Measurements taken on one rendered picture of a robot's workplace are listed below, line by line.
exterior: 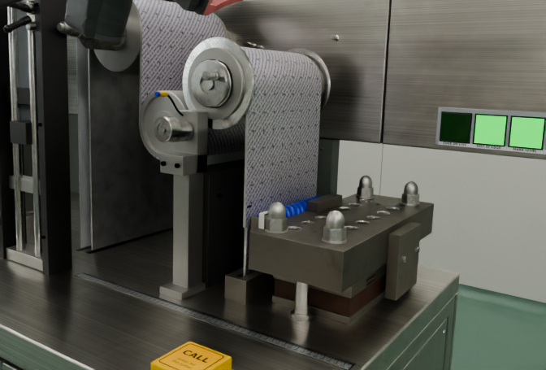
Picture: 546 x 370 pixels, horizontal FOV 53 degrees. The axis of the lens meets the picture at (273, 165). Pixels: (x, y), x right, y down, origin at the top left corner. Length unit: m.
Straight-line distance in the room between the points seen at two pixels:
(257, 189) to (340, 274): 0.22
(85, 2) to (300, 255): 0.44
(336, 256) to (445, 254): 2.87
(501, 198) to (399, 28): 2.45
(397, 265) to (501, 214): 2.58
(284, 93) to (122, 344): 0.48
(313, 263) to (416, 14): 0.53
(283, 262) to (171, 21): 0.52
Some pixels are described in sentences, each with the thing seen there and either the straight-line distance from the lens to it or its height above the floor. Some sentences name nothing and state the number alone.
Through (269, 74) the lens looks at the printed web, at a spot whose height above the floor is 1.27.
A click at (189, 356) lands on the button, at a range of 0.71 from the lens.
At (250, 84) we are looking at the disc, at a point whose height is 1.25.
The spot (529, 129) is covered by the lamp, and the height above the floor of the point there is 1.19.
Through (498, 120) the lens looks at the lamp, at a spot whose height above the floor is 1.20.
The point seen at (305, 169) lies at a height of 1.09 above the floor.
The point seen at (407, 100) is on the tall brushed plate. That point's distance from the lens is 1.09.
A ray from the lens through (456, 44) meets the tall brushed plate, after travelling 1.07.
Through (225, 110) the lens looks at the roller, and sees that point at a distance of 0.88.
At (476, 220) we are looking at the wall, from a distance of 3.52.
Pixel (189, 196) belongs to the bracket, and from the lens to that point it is 0.90.
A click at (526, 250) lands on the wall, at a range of 3.50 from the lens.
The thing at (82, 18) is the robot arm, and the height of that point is 1.32.
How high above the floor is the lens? 1.26
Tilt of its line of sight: 9 degrees down
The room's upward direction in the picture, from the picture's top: 2 degrees clockwise
